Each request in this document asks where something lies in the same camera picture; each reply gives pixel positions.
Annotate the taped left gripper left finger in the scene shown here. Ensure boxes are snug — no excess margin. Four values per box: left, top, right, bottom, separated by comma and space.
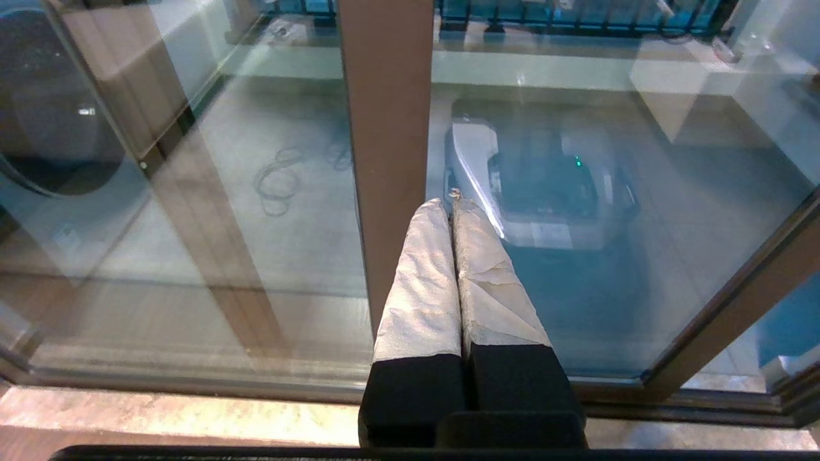
359, 198, 467, 449

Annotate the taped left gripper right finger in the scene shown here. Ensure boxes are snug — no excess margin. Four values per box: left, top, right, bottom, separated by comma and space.
452, 191, 587, 418

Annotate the brown framed sliding glass door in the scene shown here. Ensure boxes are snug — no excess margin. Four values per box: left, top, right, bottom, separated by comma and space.
38, 0, 820, 404

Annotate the brown framed fixed glass panel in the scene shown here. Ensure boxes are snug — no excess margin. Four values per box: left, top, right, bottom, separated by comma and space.
0, 0, 436, 392

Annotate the dark brown door jamb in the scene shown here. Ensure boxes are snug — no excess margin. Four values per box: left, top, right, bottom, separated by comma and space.
762, 359, 820, 428

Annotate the black balcony railing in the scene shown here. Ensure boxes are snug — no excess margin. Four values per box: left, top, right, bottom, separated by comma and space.
263, 0, 731, 42

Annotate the black cable coil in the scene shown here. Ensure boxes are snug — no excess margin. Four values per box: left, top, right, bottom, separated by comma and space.
253, 138, 353, 217

